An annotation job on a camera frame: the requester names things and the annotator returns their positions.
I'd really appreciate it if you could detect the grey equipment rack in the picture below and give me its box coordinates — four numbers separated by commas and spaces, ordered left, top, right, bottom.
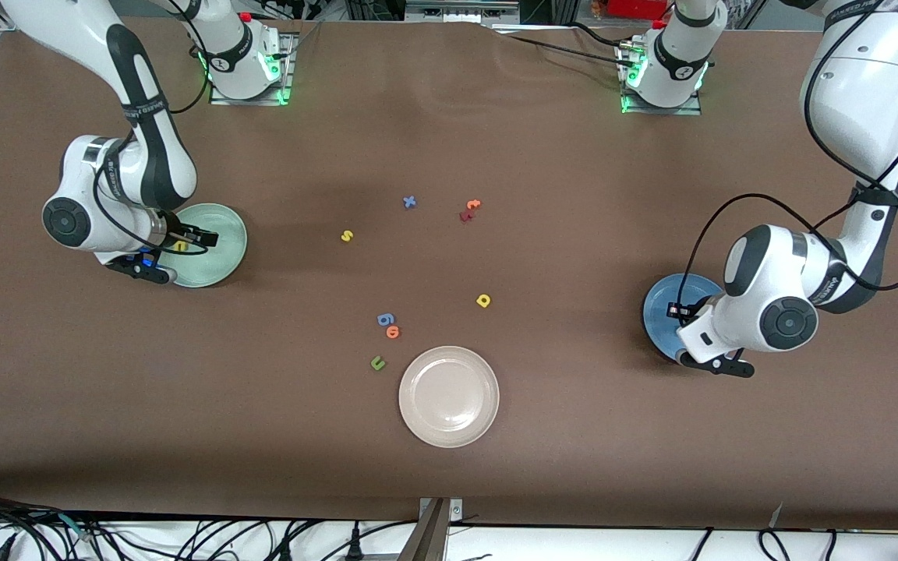
402, 0, 524, 24

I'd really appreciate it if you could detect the metal table edge bracket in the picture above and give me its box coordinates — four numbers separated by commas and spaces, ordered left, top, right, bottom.
398, 497, 465, 561

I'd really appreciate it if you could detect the green tipped cable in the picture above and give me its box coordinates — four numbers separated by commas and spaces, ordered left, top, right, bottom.
55, 513, 99, 542

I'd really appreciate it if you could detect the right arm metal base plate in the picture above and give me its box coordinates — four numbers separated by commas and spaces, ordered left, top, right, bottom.
209, 31, 298, 106

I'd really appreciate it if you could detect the brown table cover sheet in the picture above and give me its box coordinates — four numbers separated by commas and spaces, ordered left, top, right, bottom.
0, 14, 898, 531

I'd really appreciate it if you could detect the red box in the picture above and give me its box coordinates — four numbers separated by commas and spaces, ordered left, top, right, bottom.
607, 0, 670, 19

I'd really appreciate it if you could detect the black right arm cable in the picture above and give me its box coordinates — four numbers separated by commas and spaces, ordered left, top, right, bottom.
93, 0, 212, 256

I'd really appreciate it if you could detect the beige plate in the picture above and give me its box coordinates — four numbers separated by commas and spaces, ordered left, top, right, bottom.
398, 346, 500, 449

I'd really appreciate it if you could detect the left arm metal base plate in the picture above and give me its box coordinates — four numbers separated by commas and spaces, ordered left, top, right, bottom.
619, 43, 703, 116

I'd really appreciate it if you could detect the blue plate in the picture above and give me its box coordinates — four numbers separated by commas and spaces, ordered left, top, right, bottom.
643, 273, 724, 361

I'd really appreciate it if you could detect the black base power cable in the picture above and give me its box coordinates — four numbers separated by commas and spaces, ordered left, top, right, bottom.
488, 22, 641, 67

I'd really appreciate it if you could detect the green plate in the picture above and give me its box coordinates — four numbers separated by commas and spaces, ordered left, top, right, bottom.
159, 203, 248, 288

